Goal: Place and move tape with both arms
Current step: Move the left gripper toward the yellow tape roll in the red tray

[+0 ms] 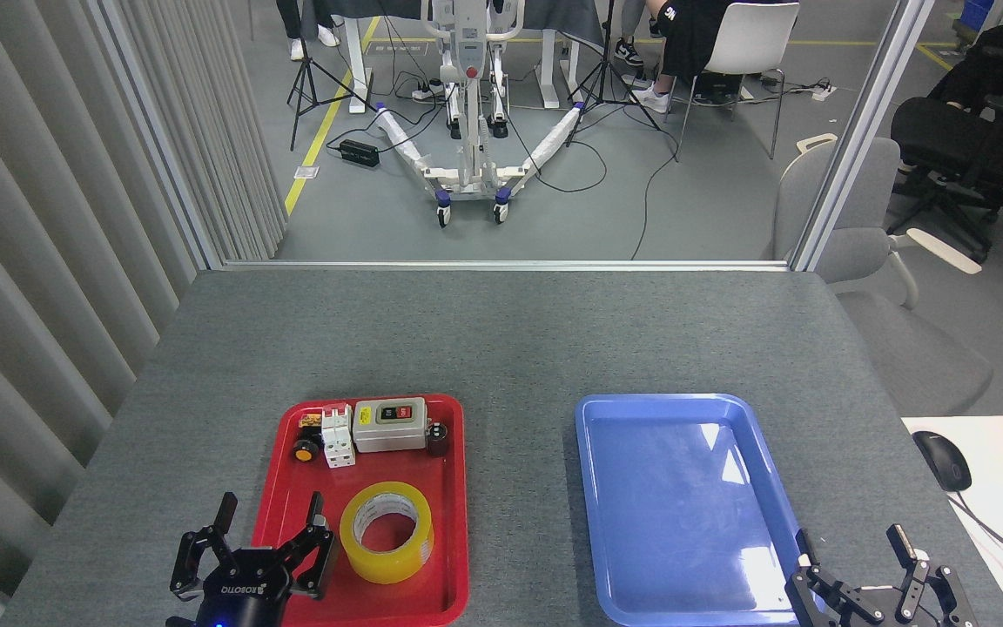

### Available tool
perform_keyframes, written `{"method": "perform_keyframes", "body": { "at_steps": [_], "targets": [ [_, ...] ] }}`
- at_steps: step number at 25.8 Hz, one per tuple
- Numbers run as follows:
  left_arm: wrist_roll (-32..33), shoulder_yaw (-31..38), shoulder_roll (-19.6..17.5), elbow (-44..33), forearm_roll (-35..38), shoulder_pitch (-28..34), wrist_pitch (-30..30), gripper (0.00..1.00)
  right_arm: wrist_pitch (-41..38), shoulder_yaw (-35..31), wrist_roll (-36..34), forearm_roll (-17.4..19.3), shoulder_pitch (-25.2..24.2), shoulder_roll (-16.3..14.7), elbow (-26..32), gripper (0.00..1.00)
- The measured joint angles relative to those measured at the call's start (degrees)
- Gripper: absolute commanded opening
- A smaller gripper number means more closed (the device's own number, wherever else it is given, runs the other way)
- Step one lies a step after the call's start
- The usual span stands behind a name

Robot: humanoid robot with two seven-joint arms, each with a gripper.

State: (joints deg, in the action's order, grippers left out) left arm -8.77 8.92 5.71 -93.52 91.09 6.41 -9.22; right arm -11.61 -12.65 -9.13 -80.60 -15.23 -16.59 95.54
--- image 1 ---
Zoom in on grey office chair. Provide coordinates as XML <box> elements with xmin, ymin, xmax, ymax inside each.
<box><xmin>771</xmin><ymin>133</ymin><xmax>994</xmax><ymax>417</ymax></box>

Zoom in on black power adapter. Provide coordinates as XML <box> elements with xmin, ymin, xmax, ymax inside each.
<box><xmin>339</xmin><ymin>138</ymin><xmax>381</xmax><ymax>169</ymax></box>

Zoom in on silver rail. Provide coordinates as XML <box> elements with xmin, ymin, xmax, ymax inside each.
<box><xmin>221</xmin><ymin>259</ymin><xmax>794</xmax><ymax>273</ymax></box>

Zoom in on black computer mouse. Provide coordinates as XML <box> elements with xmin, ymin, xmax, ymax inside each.
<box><xmin>912</xmin><ymin>430</ymin><xmax>973</xmax><ymax>493</ymax></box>

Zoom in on blue plastic tray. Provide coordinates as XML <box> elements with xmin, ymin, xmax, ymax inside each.
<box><xmin>575</xmin><ymin>393</ymin><xmax>816</xmax><ymax>627</ymax></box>

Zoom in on grey push button switch box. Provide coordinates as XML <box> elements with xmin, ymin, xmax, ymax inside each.
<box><xmin>352</xmin><ymin>397</ymin><xmax>429</xmax><ymax>454</ymax></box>

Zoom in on person's leg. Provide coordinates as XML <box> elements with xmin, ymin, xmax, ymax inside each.
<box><xmin>613</xmin><ymin>0</ymin><xmax>649</xmax><ymax>67</ymax></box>

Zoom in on black office chair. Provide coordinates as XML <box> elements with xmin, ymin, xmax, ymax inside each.
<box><xmin>887</xmin><ymin>94</ymin><xmax>1003</xmax><ymax>262</ymax></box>

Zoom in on blue bin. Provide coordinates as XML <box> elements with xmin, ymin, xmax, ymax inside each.
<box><xmin>954</xmin><ymin>0</ymin><xmax>996</xmax><ymax>44</ymax></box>

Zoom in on black tripod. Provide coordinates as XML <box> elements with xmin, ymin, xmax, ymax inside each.
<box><xmin>286</xmin><ymin>0</ymin><xmax>378</xmax><ymax>152</ymax></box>
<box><xmin>566</xmin><ymin>0</ymin><xmax>663</xmax><ymax>147</ymax></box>

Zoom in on white circuit breaker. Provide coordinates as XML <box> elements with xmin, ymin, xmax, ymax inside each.
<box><xmin>320</xmin><ymin>404</ymin><xmax>357</xmax><ymax>469</ymax></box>

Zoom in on standing person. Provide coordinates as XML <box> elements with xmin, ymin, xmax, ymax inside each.
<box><xmin>275</xmin><ymin>0</ymin><xmax>341</xmax><ymax>62</ymax></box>

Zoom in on silver post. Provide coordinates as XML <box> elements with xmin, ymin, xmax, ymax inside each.
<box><xmin>787</xmin><ymin>0</ymin><xmax>938</xmax><ymax>273</ymax></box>

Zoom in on seated person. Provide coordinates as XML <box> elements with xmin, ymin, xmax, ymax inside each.
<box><xmin>632</xmin><ymin>0</ymin><xmax>751</xmax><ymax>114</ymax></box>

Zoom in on white plastic chair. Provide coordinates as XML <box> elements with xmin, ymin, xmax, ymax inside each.
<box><xmin>674</xmin><ymin>2</ymin><xmax>801</xmax><ymax>162</ymax></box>

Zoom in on white wheeled stand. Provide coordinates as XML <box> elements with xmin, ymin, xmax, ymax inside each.
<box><xmin>374</xmin><ymin>0</ymin><xmax>587</xmax><ymax>229</ymax></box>

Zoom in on red plastic tray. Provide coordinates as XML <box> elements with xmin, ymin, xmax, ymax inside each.
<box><xmin>251</xmin><ymin>394</ymin><xmax>470</xmax><ymax>627</ymax></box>

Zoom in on yellow tape roll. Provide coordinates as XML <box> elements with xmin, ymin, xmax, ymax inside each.
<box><xmin>340</xmin><ymin>481</ymin><xmax>434</xmax><ymax>585</ymax></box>

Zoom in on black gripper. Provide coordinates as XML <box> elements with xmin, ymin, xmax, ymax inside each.
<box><xmin>167</xmin><ymin>492</ymin><xmax>337</xmax><ymax>627</ymax></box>
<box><xmin>785</xmin><ymin>523</ymin><xmax>978</xmax><ymax>627</ymax></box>

